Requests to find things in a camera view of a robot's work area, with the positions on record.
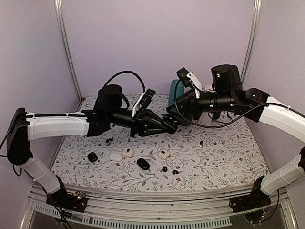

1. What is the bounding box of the dark grey mug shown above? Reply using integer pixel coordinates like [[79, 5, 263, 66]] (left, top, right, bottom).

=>
[[179, 114, 192, 126]]

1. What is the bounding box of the white ribbed vase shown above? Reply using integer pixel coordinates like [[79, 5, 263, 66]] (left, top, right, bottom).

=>
[[200, 84, 214, 126]]

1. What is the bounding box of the black earbud pair left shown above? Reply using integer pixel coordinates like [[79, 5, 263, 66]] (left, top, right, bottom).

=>
[[106, 137, 113, 143]]

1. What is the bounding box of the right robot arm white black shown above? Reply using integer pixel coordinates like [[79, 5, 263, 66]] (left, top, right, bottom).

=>
[[167, 64, 305, 142]]

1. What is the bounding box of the cream open earbud case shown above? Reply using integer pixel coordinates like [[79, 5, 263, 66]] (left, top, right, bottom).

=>
[[158, 150, 170, 160]]

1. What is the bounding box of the teal tall vase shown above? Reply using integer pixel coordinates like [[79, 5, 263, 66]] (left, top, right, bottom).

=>
[[168, 79, 184, 106]]

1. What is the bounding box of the front aluminium rail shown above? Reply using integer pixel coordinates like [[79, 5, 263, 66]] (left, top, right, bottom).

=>
[[21, 186, 296, 227]]

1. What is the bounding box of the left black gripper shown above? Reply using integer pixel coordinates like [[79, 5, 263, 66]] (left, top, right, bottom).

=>
[[107, 107, 169, 138]]

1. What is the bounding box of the black hook earbud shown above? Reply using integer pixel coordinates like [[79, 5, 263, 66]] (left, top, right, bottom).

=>
[[172, 170, 179, 175]]

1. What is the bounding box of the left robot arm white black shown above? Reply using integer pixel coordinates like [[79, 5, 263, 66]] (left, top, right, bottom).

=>
[[6, 84, 180, 207]]

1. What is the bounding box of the black small earbud case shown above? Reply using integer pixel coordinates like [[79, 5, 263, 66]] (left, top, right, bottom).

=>
[[87, 152, 98, 163]]

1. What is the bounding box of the aluminium frame post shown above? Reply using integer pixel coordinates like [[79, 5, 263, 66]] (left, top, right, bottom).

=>
[[54, 0, 82, 101], [241, 0, 262, 83]]

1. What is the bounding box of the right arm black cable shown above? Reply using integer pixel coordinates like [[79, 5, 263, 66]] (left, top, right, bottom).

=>
[[173, 78, 270, 129]]

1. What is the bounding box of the white open earbud case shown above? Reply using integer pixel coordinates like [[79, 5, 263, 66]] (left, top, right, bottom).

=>
[[122, 148, 135, 158]]

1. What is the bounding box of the right aluminium frame post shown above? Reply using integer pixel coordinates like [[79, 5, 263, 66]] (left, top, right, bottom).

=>
[[241, 0, 262, 83]]

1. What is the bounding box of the white closed earbud case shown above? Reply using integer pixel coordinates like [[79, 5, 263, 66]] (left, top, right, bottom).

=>
[[109, 153, 122, 162]]

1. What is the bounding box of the black earbud charging case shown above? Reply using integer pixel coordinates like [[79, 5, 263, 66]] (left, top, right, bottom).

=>
[[162, 114, 181, 134]]

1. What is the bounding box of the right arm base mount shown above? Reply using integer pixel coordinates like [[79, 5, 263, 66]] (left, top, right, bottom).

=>
[[229, 176, 271, 213]]

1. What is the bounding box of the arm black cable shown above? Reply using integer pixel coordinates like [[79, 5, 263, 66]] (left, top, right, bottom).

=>
[[102, 70, 146, 93], [173, 78, 270, 129]]

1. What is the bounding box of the floral patterned table mat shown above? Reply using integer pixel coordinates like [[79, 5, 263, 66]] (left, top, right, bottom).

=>
[[51, 95, 269, 193]]

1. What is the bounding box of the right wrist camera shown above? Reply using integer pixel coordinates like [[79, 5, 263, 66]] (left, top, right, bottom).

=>
[[176, 67, 203, 99]]

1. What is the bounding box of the left aluminium frame post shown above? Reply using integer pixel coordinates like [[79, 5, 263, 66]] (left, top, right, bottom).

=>
[[54, 0, 82, 101]]

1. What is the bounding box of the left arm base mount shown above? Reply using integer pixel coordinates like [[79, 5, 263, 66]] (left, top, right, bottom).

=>
[[46, 189, 88, 213]]

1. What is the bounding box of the black oval earbud case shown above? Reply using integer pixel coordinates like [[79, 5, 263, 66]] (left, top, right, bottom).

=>
[[137, 158, 150, 170]]

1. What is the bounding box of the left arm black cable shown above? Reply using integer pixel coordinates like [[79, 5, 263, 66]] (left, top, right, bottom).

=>
[[102, 70, 146, 93]]

